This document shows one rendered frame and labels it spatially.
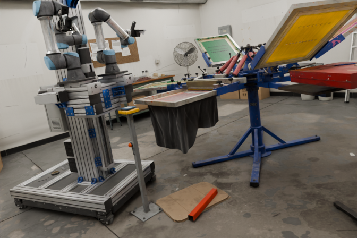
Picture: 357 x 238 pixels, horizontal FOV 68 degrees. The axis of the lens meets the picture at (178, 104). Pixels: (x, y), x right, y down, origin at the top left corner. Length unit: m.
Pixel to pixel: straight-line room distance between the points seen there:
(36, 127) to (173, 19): 4.31
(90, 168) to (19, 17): 3.74
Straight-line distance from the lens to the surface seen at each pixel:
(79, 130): 2.76
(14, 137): 5.79
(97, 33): 2.92
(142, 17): 6.97
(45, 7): 2.41
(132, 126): 2.29
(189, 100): 2.13
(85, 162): 2.86
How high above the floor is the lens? 1.34
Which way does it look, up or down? 10 degrees down
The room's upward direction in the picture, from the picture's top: 8 degrees counter-clockwise
